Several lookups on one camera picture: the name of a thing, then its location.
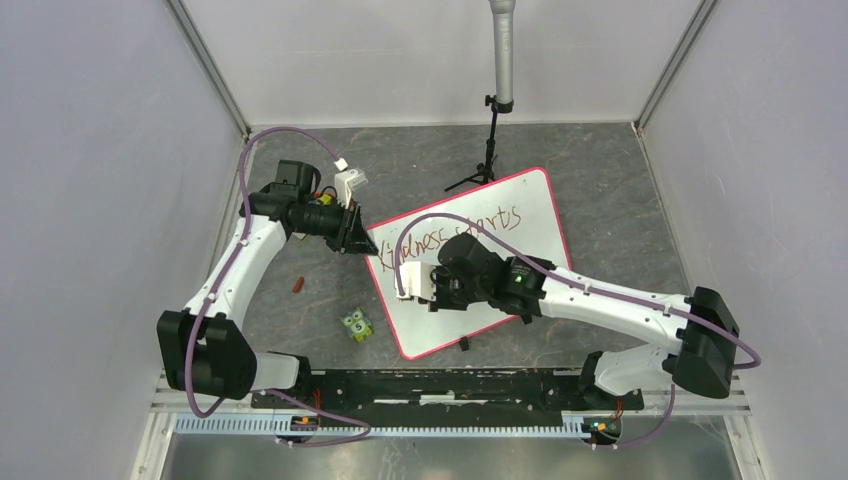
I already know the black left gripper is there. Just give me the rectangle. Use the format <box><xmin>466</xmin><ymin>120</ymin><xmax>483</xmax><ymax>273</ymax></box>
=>
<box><xmin>294</xmin><ymin>195</ymin><xmax>379</xmax><ymax>256</ymax></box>

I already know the white slotted cable duct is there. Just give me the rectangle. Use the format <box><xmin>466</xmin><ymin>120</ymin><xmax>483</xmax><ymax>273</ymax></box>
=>
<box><xmin>174</xmin><ymin>412</ymin><xmax>621</xmax><ymax>440</ymax></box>

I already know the white board with pink frame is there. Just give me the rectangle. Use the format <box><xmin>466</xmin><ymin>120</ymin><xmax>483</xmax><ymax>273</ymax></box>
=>
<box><xmin>367</xmin><ymin>167</ymin><xmax>571</xmax><ymax>360</ymax></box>

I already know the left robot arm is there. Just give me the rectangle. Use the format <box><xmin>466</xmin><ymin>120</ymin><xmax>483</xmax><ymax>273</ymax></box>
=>
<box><xmin>156</xmin><ymin>160</ymin><xmax>378</xmax><ymax>408</ymax></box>

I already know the brown marker cap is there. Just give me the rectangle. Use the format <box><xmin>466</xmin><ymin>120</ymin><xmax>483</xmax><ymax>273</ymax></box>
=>
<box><xmin>292</xmin><ymin>277</ymin><xmax>305</xmax><ymax>293</ymax></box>

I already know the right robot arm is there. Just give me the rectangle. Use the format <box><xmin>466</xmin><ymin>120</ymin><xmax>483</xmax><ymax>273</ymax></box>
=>
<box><xmin>400</xmin><ymin>234</ymin><xmax>739</xmax><ymax>408</ymax></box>

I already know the grey camera pole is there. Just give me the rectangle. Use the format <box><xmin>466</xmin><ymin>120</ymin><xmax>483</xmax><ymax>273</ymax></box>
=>
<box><xmin>489</xmin><ymin>0</ymin><xmax>516</xmax><ymax>114</ymax></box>

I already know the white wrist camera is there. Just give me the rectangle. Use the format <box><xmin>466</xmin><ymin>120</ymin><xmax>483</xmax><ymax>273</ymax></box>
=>
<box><xmin>334</xmin><ymin>157</ymin><xmax>368</xmax><ymax>208</ymax></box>
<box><xmin>395</xmin><ymin>261</ymin><xmax>436</xmax><ymax>302</ymax></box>

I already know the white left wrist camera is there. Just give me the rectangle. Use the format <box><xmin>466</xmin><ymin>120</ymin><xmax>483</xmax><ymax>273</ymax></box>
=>
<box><xmin>334</xmin><ymin>157</ymin><xmax>368</xmax><ymax>208</ymax></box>

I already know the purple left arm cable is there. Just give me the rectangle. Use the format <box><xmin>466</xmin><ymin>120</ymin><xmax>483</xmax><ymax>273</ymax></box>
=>
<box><xmin>184</xmin><ymin>127</ymin><xmax>374</xmax><ymax>448</ymax></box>

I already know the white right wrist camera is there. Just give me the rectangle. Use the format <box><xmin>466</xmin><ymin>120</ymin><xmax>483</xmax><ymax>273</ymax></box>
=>
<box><xmin>395</xmin><ymin>261</ymin><xmax>436</xmax><ymax>302</ymax></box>

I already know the black tripod stand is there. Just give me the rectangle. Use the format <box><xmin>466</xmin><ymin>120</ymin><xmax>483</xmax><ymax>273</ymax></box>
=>
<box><xmin>444</xmin><ymin>95</ymin><xmax>500</xmax><ymax>192</ymax></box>

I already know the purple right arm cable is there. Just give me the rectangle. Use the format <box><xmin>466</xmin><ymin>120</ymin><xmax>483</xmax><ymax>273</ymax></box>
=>
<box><xmin>392</xmin><ymin>212</ymin><xmax>763</xmax><ymax>452</ymax></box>

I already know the green owl number toy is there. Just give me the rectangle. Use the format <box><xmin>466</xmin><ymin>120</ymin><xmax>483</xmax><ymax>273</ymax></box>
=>
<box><xmin>340</xmin><ymin>307</ymin><xmax>373</xmax><ymax>343</ymax></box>

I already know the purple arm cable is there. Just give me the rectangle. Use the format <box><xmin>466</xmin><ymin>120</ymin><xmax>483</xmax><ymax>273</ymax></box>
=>
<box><xmin>184</xmin><ymin>127</ymin><xmax>374</xmax><ymax>448</ymax></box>
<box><xmin>392</xmin><ymin>212</ymin><xmax>763</xmax><ymax>452</ymax></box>

